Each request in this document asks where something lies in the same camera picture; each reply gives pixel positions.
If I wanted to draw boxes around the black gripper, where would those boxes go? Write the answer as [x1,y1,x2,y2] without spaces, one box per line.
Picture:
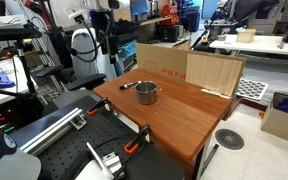
[105,34,120,65]

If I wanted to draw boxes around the black Expo dry-erase marker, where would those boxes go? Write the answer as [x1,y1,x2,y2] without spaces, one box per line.
[119,80,142,91]

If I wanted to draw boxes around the silver steel pot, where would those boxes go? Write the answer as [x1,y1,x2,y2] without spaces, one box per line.
[134,80,163,106]

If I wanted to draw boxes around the grey office chair with armrests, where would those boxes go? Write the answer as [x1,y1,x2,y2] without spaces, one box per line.
[35,27,119,93]

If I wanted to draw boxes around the black orange bar clamp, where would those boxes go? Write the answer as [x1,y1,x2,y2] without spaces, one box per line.
[86,96,111,117]
[123,123,152,155]

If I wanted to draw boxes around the computer monitor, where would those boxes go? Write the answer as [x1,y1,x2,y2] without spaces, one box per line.
[130,0,149,16]

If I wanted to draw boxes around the red carton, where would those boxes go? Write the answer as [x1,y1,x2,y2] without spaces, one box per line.
[160,3,180,26]

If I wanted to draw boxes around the black perforated breadboard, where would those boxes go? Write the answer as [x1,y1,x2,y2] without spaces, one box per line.
[8,94,186,180]

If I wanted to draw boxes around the blue cloth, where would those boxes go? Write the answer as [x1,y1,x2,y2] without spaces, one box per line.
[0,69,17,90]

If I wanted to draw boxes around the small wooden box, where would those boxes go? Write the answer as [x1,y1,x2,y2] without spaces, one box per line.
[235,28,257,44]

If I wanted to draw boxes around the metal table leg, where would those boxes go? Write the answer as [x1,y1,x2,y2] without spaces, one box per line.
[193,143,220,180]

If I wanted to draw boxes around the round metal floor drain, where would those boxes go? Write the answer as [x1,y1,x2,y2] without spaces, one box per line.
[214,127,246,151]

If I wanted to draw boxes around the checkerboard calibration sheet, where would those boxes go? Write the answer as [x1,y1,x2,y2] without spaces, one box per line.
[235,77,270,102]

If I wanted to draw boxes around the white work table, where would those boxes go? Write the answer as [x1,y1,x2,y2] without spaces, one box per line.
[209,32,288,58]

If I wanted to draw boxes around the large cardboard storage box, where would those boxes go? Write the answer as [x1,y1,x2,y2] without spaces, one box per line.
[260,91,288,147]

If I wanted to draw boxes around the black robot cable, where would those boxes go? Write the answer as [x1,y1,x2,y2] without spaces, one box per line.
[69,17,114,65]

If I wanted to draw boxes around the black camera stand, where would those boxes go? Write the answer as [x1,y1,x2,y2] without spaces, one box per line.
[0,39,40,101]

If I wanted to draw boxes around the aluminium extrusion rail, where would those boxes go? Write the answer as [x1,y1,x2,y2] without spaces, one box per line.
[85,141,127,180]
[18,106,89,157]

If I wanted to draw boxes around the black stereo camera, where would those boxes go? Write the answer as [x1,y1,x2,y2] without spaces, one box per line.
[0,22,44,43]

